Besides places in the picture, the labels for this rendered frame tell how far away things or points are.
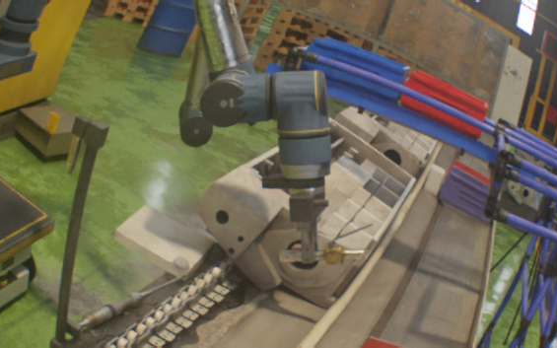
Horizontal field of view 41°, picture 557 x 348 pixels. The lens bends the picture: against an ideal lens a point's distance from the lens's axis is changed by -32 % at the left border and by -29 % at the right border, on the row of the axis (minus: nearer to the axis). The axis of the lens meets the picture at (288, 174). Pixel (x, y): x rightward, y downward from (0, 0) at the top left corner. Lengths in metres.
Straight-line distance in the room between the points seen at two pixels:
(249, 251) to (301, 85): 0.46
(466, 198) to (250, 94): 2.10
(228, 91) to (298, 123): 0.16
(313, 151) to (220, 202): 0.32
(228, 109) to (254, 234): 0.35
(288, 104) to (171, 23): 7.07
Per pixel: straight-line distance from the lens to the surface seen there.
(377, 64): 2.78
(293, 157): 2.13
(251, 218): 2.34
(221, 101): 2.13
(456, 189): 4.08
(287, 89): 2.12
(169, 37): 9.19
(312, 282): 2.42
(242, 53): 2.29
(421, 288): 2.89
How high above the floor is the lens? 1.61
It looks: 14 degrees down
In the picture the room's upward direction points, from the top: 22 degrees clockwise
